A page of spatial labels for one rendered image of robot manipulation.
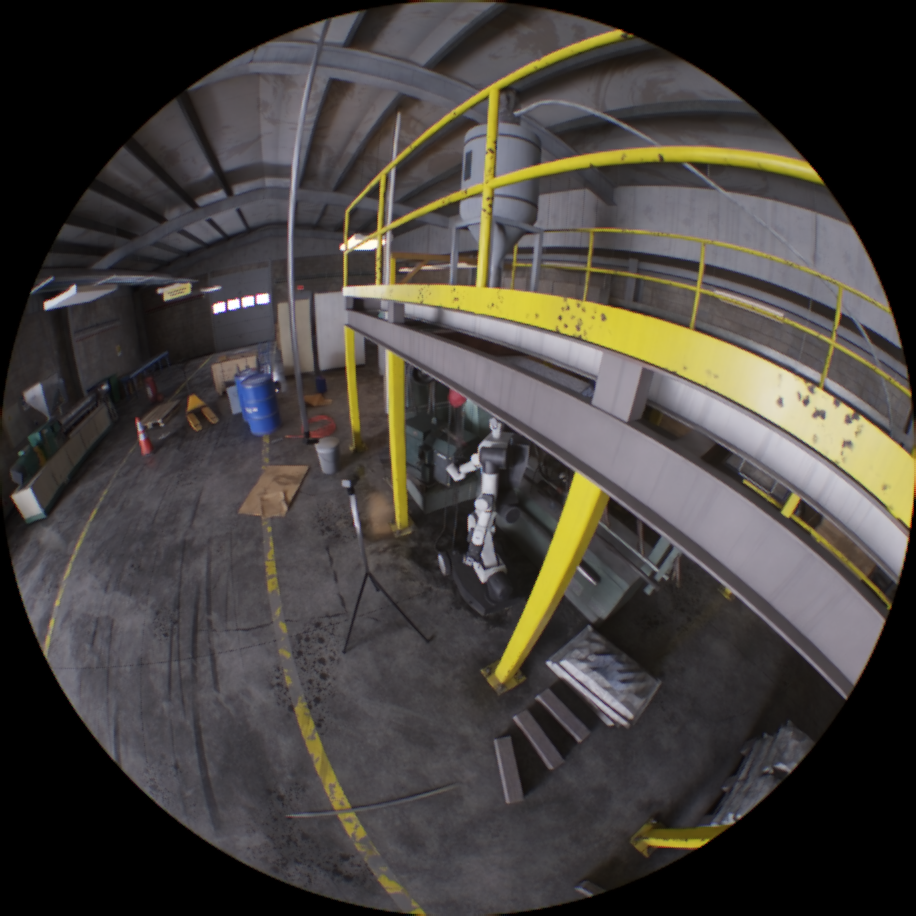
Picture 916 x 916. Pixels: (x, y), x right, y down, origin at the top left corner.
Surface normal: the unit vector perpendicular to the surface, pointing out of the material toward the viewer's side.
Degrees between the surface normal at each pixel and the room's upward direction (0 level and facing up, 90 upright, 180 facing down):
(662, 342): 90
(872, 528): 90
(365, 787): 0
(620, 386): 90
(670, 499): 90
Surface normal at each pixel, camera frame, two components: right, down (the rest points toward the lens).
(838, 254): -0.86, 0.22
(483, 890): 0.06, -0.85
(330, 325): 0.50, 0.48
